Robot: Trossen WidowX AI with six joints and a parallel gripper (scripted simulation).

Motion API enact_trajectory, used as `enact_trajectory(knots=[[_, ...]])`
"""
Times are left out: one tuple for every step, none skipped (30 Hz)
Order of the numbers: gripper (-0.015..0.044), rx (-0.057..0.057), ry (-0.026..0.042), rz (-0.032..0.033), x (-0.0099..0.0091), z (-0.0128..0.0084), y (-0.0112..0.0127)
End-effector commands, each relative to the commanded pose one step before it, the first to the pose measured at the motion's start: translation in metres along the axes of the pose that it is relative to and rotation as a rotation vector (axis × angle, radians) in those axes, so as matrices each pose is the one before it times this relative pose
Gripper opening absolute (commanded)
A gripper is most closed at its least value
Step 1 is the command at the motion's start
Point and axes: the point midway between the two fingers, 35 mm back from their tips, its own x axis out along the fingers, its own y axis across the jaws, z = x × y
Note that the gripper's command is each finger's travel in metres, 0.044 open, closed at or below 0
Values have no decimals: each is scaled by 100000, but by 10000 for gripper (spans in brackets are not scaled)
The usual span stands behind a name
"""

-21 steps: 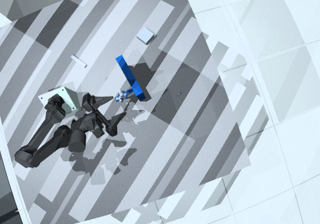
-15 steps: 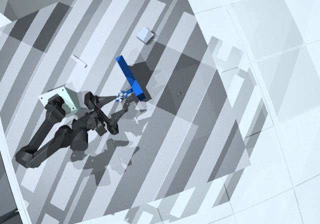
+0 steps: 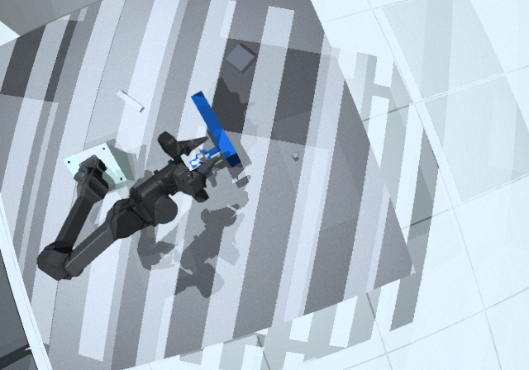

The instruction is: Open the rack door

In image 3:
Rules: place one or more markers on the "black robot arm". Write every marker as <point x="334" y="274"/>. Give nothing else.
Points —
<point x="147" y="205"/>

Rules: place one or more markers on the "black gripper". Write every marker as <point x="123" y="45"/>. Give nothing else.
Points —
<point x="175" y="149"/>

